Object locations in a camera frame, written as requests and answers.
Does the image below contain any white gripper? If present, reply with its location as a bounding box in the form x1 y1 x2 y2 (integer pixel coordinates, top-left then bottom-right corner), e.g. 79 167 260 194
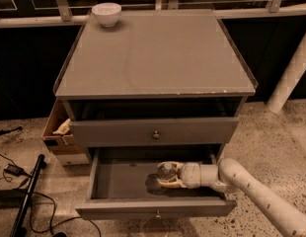
157 161 201 189

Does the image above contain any clear plastic water bottle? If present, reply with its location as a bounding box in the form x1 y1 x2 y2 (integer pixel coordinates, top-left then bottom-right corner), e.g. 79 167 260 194
157 162 177 184

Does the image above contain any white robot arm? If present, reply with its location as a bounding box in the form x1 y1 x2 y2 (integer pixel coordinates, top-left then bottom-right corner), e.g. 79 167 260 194
157 158 306 237

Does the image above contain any open grey middle drawer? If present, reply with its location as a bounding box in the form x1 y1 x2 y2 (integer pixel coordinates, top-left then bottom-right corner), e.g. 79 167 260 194
76 145 236 220

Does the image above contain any grey upper drawer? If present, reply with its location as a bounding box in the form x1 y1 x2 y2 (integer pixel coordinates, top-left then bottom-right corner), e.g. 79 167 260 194
70 118 239 147

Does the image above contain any grey drawer cabinet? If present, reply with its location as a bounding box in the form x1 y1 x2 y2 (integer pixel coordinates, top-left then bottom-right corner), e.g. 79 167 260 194
54 10 257 161

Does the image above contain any brown cardboard box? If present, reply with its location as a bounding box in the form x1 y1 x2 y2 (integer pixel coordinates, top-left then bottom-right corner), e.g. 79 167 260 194
42 101 89 166

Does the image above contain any black power adapter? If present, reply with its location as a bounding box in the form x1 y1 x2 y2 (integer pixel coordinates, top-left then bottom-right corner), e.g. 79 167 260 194
4 164 25 177

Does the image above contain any black pole on floor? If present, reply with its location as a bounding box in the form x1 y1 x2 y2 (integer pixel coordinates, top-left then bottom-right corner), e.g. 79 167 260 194
10 154 45 237

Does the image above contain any white ceramic bowl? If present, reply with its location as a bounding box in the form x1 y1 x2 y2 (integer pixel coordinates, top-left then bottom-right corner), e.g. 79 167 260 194
92 3 121 27

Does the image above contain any white metal railing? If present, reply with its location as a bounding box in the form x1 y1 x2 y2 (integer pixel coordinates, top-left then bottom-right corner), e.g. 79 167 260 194
0 0 306 30

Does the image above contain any black tool on floor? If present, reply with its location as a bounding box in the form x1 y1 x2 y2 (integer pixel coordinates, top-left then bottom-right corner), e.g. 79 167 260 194
0 126 23 136

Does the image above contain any black floor cable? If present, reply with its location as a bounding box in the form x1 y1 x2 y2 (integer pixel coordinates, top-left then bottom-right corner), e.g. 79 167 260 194
0 148 102 237

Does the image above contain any white diagonal post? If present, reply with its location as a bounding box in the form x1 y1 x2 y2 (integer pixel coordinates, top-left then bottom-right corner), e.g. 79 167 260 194
267 33 306 114

